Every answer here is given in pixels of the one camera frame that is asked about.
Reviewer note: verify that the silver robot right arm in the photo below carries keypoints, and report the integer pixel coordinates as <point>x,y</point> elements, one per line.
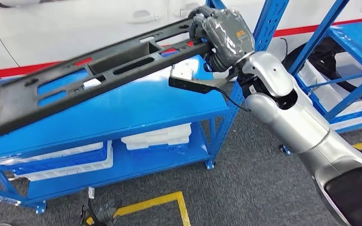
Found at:
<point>293,118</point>

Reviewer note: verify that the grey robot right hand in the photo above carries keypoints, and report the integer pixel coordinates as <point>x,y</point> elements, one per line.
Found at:
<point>227,40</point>

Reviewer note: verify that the blue shelf rack with casters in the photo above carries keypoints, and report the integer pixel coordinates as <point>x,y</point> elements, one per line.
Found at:
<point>315,40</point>

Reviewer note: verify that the white car with red stripe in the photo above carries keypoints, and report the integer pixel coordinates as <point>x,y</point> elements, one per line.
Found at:
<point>59,31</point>

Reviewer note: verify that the black plastic plate frame part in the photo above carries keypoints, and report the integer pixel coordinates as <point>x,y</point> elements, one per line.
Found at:
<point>12,106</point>

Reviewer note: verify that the large blue metal shelf rack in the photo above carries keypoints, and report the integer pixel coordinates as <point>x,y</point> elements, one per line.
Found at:
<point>121,106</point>

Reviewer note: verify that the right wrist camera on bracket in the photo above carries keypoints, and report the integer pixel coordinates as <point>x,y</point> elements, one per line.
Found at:
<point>190,82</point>

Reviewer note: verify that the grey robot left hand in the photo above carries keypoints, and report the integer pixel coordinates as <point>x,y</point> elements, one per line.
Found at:
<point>106,215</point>

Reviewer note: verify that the white plastic bin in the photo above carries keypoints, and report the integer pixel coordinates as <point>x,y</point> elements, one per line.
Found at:
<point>156,137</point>
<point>356,112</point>
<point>349,65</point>
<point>74,171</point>
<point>59,151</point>

